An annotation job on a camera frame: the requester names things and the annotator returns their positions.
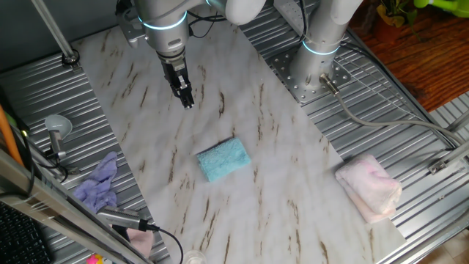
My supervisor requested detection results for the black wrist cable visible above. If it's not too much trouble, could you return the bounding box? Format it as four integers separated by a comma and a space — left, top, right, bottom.
185, 10, 229, 40

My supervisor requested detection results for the potted green plant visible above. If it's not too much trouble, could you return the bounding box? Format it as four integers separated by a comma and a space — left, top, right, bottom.
373, 0, 421, 45

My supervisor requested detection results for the aluminium frame beam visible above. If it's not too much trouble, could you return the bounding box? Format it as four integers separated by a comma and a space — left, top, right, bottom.
0, 148, 153, 264

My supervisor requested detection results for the green watering can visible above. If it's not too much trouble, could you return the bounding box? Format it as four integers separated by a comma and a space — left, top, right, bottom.
413, 0, 469, 18

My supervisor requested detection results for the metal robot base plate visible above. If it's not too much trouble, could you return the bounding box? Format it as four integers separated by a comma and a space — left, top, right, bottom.
269, 45, 352, 106

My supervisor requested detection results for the folded pink white towel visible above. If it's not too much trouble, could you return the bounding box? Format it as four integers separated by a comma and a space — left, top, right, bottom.
334, 153, 403, 224

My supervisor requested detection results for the silver metal pole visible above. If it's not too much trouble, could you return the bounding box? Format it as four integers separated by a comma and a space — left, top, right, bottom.
31, 0, 81, 70

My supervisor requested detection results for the grey exterior camera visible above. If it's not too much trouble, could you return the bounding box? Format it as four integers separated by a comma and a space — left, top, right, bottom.
95, 205, 151, 232

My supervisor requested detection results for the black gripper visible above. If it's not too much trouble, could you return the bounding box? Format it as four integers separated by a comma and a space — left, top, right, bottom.
156, 49, 196, 109

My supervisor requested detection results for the orange stick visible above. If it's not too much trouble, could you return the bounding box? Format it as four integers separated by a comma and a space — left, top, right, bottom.
0, 104, 25, 168

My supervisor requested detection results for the light blue terry cloth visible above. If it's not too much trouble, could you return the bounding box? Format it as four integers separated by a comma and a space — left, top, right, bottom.
196, 137, 253, 183

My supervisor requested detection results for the black keyboard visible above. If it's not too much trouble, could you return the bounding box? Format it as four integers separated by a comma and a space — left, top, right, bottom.
0, 201, 54, 264

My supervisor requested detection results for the marble pattern table mat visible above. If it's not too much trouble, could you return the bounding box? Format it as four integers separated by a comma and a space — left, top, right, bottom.
71, 0, 407, 264

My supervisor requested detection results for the clear glass cup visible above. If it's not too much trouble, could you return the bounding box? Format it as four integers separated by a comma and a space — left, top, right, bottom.
182, 249, 208, 264

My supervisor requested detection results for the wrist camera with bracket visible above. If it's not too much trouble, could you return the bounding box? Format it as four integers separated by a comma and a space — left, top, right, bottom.
116, 7, 149, 48

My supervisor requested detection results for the black camera cable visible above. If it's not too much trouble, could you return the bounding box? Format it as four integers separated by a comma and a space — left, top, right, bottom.
146, 224, 185, 264

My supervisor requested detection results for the thick grey robot cable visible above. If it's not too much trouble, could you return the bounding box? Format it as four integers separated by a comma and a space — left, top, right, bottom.
318, 73, 466, 146

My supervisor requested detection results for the aluminium profile bar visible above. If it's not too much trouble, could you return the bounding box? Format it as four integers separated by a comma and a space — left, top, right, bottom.
427, 109, 469, 175

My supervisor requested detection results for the pale pink cloth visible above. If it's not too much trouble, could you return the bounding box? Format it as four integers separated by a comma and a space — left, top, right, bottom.
126, 227, 155, 260

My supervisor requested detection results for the purple terry cloth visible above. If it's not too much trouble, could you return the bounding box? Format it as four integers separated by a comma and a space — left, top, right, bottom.
73, 151, 119, 214

